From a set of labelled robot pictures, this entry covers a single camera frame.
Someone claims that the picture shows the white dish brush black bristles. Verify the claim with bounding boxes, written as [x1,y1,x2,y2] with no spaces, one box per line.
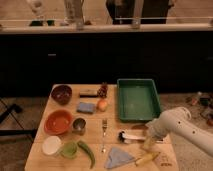
[118,130,165,145]

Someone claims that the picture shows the light green cup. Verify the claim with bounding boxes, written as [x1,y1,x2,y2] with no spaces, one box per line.
[61,142,77,159]

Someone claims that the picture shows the black tripod stand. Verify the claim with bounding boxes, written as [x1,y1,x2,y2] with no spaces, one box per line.
[0,97,38,138]

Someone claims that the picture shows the blue triangular cloth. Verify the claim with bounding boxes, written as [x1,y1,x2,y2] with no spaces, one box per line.
[104,147,135,169]

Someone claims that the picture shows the orange bowl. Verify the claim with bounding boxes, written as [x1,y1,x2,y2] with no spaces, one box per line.
[44,110,73,135]

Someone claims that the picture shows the small metal cup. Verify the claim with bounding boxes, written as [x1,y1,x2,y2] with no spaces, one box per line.
[73,118,86,135]

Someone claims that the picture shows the blue sponge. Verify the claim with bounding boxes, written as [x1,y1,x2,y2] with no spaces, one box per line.
[77,102,95,114]

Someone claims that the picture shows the black brown block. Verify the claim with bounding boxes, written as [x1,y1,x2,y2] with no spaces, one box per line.
[79,90,98,98]

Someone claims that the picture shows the green plastic tray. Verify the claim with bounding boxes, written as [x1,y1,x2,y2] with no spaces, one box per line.
[117,79,161,122]

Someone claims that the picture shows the silver fork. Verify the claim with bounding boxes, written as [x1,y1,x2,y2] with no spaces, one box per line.
[101,119,108,153]

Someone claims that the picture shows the dark brown bowl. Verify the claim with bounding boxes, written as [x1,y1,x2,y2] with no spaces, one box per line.
[51,85,72,105]

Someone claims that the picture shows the orange peach fruit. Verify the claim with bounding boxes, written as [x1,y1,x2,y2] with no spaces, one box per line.
[97,99,108,112]

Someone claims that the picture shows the green chili pepper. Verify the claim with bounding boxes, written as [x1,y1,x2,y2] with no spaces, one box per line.
[77,140,96,169]

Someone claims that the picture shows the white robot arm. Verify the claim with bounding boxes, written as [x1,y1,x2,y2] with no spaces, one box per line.
[146,107,213,157]

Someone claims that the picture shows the dark red grape bunch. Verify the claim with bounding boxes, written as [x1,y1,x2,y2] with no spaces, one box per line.
[97,83,108,98]

